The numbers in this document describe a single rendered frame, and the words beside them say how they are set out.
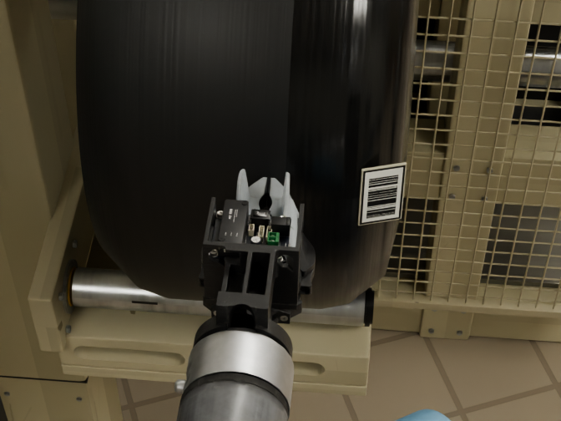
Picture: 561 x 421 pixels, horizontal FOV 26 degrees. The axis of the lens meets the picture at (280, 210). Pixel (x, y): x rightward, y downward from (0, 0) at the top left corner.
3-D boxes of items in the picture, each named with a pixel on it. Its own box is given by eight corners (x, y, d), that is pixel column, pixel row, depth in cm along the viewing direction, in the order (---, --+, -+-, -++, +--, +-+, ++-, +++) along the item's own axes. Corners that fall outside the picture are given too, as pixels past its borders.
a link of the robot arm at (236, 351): (288, 444, 86) (174, 435, 86) (294, 394, 89) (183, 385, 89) (291, 375, 81) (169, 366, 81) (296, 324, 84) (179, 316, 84)
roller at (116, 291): (62, 313, 137) (59, 280, 135) (71, 291, 141) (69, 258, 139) (371, 335, 135) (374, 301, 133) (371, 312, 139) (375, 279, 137)
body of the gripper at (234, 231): (309, 197, 92) (297, 314, 83) (305, 277, 98) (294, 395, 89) (208, 190, 92) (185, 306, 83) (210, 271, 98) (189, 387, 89)
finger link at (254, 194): (270, 136, 100) (258, 211, 93) (269, 190, 104) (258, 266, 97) (232, 134, 100) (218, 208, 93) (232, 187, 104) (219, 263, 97)
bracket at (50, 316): (39, 352, 138) (26, 299, 131) (103, 110, 164) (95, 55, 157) (68, 354, 138) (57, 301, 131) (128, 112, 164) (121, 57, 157)
